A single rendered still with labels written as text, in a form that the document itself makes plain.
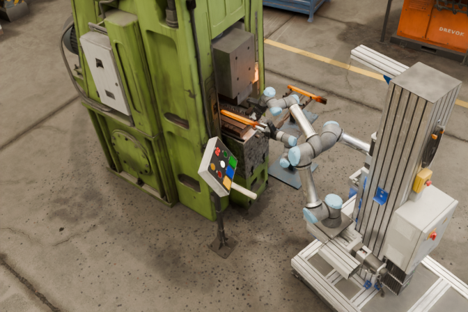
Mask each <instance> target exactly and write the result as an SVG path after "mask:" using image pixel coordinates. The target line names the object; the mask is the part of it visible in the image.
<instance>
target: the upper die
mask: <svg viewBox="0 0 468 312"><path fill-rule="evenodd" d="M251 93H252V82H251V83H250V84H249V85H248V86H247V87H246V88H245V89H244V90H243V91H242V92H241V93H238V95H237V96H236V97H235V98H234V99H232V98H229V97H226V96H225V95H222V94H220V93H218V98H221V99H223V100H226V101H228V102H231V103H233V104H236V105H239V104H240V103H241V102H242V101H243V100H244V99H245V98H246V97H247V96H248V95H250V94H251Z"/></svg>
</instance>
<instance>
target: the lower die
mask: <svg viewBox="0 0 468 312"><path fill-rule="evenodd" d="M219 108H220V109H223V110H225V111H228V112H231V113H232V114H236V115H238V116H241V117H243V118H246V119H249V120H252V121H254V119H253V118H250V117H249V116H247V115H246V116H245V115H244V114H241V113H240V112H238V111H235V110H232V109H230V108H228V107H225V106H223V105H221V104H219ZM220 117H221V120H222V122H221V129H223V130H224V127H225V130H226V131H227V132H228V126H229V132H230V133H231V134H232V133H234V135H236V136H238V137H241V138H242V137H243V136H244V135H245V134H246V133H247V132H248V131H249V130H250V129H251V128H252V127H253V125H250V124H246V123H244V122H242V121H240V120H237V119H235V118H233V117H230V116H228V115H226V114H223V113H221V112H220ZM224 123H225V125H224ZM226 123H227V124H226ZM230 124H231V125H230ZM234 126H235V127H234ZM233 127H234V128H233Z"/></svg>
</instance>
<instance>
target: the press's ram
mask: <svg viewBox="0 0 468 312"><path fill-rule="evenodd" d="M211 45H212V48H213V55H214V67H215V74H216V80H217V92H218V93H220V94H222V95H225V96H226V97H229V98H232V99H234V98H235V97H236V96H237V95H238V93H241V92H242V91H243V90H244V89H245V88H246V87H247V86H248V85H249V84H250V83H251V82H252V81H253V80H254V79H255V78H256V72H255V51H254V34H253V33H249V32H247V31H243V30H240V29H236V28H234V27H231V26H230V27H228V28H227V29H226V30H224V31H223V34H222V36H221V37H219V38H215V39H212V40H211Z"/></svg>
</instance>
